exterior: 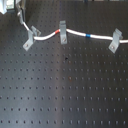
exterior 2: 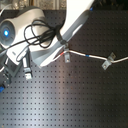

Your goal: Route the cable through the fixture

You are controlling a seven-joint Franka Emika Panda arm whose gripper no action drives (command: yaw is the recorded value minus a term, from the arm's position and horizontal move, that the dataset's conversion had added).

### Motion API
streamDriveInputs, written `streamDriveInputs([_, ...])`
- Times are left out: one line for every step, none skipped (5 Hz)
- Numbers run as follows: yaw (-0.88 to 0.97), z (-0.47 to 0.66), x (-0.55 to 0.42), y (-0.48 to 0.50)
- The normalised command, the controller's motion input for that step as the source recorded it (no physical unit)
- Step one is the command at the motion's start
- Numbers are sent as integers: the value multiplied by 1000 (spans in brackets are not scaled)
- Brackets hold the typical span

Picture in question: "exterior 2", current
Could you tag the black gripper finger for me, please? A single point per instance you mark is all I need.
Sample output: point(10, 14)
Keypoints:
point(27, 68)
point(8, 70)

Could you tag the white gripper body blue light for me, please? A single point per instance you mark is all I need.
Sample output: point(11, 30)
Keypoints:
point(16, 34)

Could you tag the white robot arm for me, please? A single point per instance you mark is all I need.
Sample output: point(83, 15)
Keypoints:
point(54, 38)

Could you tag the black perforated board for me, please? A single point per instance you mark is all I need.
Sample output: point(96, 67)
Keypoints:
point(79, 94)

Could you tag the left metal cable clip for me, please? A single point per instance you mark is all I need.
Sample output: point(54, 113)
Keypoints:
point(66, 53)

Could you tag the metal cable clip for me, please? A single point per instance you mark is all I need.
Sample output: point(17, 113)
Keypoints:
point(109, 61)
point(66, 53)

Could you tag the right metal cable clip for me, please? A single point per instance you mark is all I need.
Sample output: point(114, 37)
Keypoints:
point(109, 61)

